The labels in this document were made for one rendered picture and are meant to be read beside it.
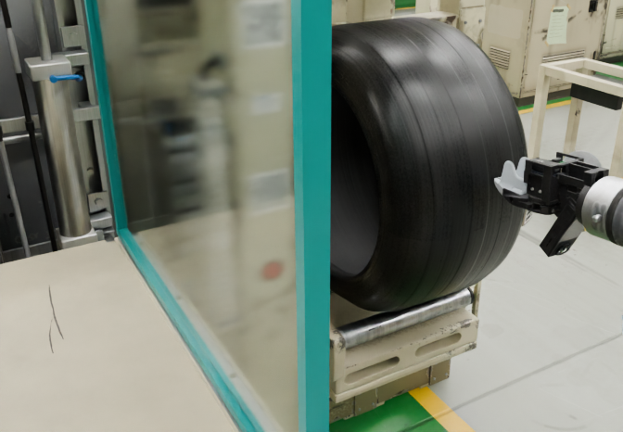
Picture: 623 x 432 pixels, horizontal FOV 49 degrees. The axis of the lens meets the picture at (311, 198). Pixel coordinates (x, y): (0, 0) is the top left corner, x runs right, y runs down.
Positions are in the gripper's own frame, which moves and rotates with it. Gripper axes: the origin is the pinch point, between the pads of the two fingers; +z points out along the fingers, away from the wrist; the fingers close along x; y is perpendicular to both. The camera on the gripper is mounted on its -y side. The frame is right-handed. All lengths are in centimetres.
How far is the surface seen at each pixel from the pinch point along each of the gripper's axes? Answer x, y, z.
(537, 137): -208, -64, 189
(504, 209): -2.0, -5.1, 1.0
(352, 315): 9, -39, 37
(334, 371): 27.3, -34.4, 13.5
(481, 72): -3.4, 17.7, 9.2
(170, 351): 65, 1, -20
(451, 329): -1.9, -36.1, 15.2
